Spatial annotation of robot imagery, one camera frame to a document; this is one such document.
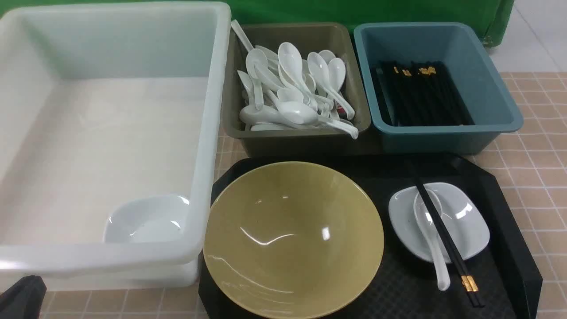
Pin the black object bottom left corner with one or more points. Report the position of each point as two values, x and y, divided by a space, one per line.
24 299

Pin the olive brown spoon bin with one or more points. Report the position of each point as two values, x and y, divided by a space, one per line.
307 37

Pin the blue chopstick bin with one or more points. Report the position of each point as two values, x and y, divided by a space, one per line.
481 87

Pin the white ceramic soup spoon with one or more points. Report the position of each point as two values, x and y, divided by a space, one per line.
429 231

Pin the small white dish in tub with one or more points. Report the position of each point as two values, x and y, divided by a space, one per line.
145 220

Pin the white spoon left side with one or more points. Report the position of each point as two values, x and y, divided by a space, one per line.
254 59

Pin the white square sauce dish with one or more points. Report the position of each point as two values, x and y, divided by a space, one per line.
462 219

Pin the green cloth backdrop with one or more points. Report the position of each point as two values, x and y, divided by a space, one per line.
488 18

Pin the white spoon upright centre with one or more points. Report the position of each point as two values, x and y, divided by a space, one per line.
291 62

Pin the large white plastic tub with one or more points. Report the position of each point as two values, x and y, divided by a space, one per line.
102 104

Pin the pile of black chopsticks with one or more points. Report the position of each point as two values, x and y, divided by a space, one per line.
420 94

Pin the black serving tray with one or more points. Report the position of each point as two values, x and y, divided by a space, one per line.
403 288

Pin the yellow noodle bowl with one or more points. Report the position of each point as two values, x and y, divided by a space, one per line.
293 240

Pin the long white spoon handle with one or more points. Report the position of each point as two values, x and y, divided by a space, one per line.
238 30

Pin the white spoon right side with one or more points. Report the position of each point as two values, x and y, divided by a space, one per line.
337 76

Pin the white spoon front of bin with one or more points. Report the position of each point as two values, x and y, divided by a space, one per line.
299 113

